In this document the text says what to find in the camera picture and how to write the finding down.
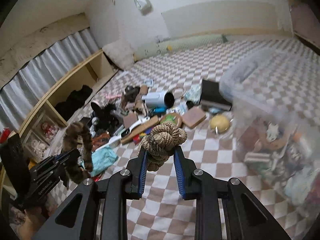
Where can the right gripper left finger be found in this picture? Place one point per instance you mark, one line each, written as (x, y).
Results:
(138, 168)

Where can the green bolster pillow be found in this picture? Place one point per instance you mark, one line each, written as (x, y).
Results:
(153, 49)

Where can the yellow wrapped bun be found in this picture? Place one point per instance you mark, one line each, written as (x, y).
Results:
(219, 124)

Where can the colourful puzzle box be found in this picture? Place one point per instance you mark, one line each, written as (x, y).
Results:
(137, 138)

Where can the black feather duster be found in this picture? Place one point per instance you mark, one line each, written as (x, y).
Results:
(103, 119)

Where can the cream pillow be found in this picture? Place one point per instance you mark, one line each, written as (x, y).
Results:
(120, 53)

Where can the round cork coaster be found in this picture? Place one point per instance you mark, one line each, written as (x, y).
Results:
(172, 117)

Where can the clear plastic storage bin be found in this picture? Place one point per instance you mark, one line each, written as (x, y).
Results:
(275, 105)

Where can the wooden shelf unit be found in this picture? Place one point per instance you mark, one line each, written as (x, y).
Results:
(94, 72)

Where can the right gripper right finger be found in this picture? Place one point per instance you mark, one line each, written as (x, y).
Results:
(188, 188)

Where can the silver blue hair dryer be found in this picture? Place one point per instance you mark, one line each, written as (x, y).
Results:
(159, 99)

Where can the teal paper packet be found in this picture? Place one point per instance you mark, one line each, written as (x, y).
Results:
(102, 158)

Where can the brown furry toy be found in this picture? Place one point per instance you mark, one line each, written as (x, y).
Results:
(78, 140)

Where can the long cork board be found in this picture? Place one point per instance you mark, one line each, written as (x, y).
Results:
(139, 129)

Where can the grey curtain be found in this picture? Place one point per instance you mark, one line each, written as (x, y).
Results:
(34, 79)

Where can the blue white floral pouch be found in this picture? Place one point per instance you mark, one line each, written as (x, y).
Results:
(193, 94)

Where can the orange glasses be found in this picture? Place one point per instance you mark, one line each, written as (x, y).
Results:
(100, 140)

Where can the black white box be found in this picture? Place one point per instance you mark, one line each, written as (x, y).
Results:
(210, 96)

